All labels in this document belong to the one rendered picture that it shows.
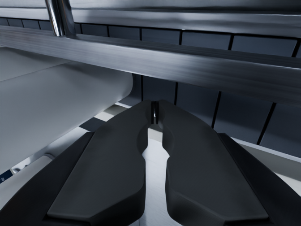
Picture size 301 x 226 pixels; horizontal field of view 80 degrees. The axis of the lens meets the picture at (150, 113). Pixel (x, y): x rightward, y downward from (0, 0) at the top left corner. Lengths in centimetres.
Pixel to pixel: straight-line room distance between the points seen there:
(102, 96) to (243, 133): 12
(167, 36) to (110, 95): 7
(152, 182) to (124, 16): 28
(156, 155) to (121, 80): 17
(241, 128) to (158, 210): 30
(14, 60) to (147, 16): 12
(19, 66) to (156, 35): 12
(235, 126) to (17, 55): 20
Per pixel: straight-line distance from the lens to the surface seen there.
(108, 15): 20
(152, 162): 33
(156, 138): 16
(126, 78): 18
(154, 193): 39
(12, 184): 46
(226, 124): 17
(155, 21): 17
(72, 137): 35
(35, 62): 20
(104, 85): 16
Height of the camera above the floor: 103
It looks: 47 degrees down
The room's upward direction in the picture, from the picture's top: 131 degrees counter-clockwise
